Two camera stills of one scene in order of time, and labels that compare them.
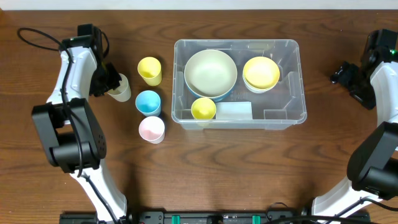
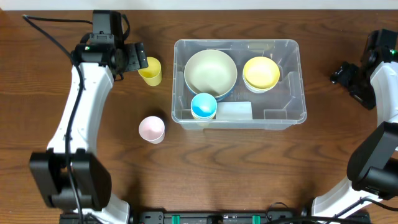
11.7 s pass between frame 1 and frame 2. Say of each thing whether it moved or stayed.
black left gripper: moved
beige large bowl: stayed
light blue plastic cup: moved
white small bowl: stayed
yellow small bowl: stayed
